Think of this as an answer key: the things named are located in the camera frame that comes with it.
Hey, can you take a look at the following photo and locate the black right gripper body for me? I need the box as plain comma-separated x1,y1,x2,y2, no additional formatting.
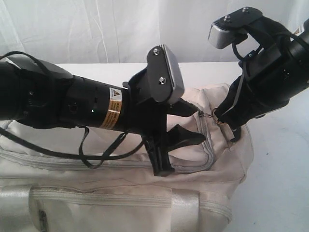
238,16,309,119

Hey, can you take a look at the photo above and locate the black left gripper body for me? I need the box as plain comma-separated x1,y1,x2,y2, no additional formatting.
123,69,174,177

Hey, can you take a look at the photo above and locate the metal zipper pull ring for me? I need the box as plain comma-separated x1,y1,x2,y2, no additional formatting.
210,108,227,126

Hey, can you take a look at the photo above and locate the cream fabric duffel bag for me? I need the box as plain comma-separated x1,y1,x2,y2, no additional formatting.
0,83,254,232

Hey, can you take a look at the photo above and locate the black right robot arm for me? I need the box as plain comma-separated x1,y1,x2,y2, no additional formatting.
214,21,309,129

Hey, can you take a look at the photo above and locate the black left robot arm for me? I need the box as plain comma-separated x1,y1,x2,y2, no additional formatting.
0,46,205,176

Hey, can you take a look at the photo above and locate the white backdrop curtain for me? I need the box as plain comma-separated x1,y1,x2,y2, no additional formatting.
0,0,309,63

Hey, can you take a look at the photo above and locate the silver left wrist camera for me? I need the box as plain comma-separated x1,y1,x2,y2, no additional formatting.
146,44,184,105

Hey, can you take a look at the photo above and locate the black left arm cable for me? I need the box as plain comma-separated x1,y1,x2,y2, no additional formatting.
0,50,145,170

